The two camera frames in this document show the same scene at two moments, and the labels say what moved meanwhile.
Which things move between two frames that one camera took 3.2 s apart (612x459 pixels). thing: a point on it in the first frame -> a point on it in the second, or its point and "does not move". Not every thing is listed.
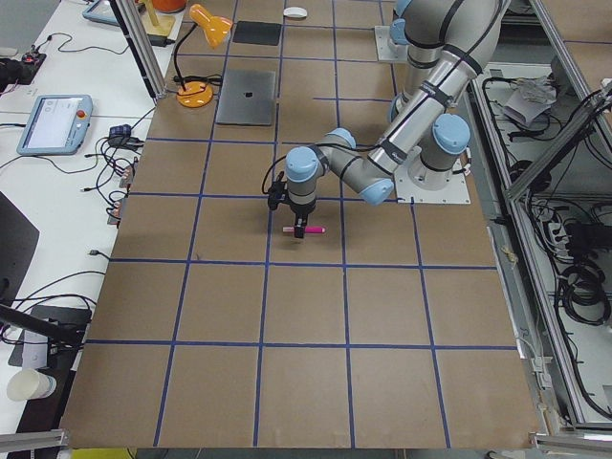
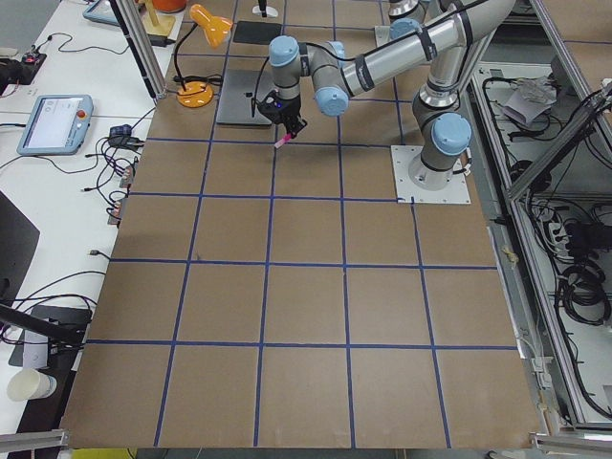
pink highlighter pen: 313,229 -> 287,138
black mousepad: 257,32 does not move
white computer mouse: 295,12 -> 271,11
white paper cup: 30,383 does not move
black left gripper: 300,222 -> 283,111
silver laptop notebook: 247,98 does not move
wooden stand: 157,24 does not move
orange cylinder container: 169,6 does not move
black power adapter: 160,40 does not move
